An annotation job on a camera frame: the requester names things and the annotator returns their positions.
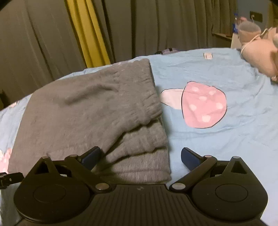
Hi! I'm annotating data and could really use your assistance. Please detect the plastic water bottle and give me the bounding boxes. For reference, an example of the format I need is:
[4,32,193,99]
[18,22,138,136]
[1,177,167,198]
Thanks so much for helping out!
[232,13,240,33]

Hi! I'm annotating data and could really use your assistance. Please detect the yellow curtain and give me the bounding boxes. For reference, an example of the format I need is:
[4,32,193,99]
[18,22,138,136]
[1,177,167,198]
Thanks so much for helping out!
[66,0,110,68]

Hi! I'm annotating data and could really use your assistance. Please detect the white charging cable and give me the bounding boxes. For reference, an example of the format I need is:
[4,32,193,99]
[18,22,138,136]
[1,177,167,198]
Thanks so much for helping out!
[240,15,269,56]

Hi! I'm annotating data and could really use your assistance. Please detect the purple black object behind bed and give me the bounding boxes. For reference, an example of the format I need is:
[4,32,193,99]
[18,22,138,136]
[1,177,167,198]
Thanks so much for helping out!
[155,48,179,55]

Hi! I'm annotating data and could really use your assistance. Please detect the light blue mushroom bedsheet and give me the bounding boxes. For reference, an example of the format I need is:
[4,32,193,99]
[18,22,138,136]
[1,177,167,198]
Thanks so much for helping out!
[1,48,277,225]

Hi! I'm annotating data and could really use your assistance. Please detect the grey pink plush toy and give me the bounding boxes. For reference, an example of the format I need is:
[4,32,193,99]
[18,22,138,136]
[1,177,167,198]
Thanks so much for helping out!
[261,27,277,54]

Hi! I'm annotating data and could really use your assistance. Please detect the dark wooden nightstand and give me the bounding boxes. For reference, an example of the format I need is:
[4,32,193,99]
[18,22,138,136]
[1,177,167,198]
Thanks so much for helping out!
[212,33,232,48]

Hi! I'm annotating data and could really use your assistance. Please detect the black wall socket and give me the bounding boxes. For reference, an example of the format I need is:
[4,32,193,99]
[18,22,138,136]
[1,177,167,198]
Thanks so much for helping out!
[249,11,263,23]

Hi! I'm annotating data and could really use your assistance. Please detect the grey curtain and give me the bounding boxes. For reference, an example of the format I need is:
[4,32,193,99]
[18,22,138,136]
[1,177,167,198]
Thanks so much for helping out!
[1,1,237,106]

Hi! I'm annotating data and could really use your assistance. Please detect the grey sweatpants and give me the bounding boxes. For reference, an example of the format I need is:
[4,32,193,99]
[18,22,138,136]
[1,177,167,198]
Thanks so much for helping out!
[8,59,171,184]

